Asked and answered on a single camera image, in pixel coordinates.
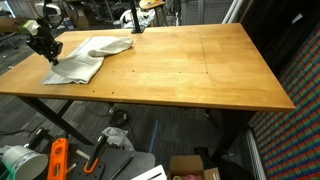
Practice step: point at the white cloth towel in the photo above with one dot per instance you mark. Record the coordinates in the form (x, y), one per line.
(83, 63)

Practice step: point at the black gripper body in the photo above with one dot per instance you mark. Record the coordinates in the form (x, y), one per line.
(43, 43)

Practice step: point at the white bucket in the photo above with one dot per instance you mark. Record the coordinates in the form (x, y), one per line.
(24, 163)

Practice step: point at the orange handled black clamp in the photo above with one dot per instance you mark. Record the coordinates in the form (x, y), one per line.
(91, 164)

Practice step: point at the black table leg frame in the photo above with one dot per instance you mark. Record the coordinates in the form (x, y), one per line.
(56, 117)

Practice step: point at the open cardboard box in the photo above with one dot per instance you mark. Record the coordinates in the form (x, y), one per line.
(190, 167)

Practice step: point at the small round wooden side table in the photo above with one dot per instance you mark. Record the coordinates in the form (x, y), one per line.
(150, 4)

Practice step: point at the crumpled white cloth pile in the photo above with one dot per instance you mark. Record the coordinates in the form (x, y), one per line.
(144, 18)

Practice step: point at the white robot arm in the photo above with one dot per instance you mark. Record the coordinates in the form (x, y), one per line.
(43, 20)

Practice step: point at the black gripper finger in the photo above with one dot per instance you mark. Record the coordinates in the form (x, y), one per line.
(53, 61)
(56, 61)

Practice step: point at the black vertical stand pole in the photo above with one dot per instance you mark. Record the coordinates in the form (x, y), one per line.
(137, 28)

